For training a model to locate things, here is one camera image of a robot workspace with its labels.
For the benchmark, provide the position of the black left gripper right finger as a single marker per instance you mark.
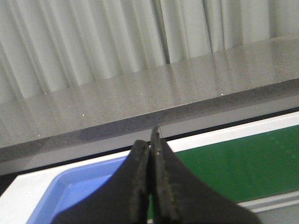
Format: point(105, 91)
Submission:
point(179, 197)

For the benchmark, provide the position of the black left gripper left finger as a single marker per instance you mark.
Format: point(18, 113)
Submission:
point(122, 199)

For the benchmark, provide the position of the blue plastic tray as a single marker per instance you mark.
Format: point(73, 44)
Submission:
point(71, 187)

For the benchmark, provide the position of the green conveyor belt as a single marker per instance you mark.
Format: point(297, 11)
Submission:
point(251, 167)

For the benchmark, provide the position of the grey stone counter slab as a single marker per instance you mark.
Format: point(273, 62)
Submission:
point(232, 78)

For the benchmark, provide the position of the white pleated curtain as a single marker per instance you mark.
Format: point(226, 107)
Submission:
point(49, 45)

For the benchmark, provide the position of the aluminium conveyor side rail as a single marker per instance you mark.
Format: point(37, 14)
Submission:
point(271, 202)

